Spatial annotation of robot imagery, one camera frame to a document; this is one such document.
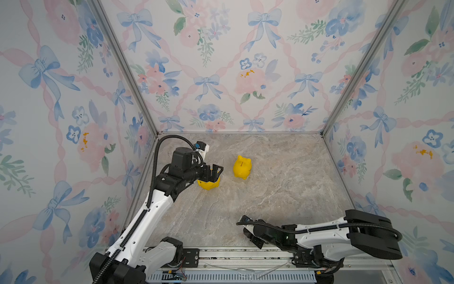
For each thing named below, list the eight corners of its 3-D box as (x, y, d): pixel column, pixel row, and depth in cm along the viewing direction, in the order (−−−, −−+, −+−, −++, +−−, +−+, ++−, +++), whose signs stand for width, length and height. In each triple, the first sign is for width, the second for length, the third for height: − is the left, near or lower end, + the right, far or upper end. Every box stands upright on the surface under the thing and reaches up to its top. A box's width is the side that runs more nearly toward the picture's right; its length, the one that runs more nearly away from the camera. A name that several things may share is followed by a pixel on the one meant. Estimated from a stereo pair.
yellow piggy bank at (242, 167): (231, 176, 101) (231, 166, 93) (238, 164, 106) (238, 154, 98) (245, 182, 99) (246, 173, 91) (251, 170, 104) (253, 160, 96)
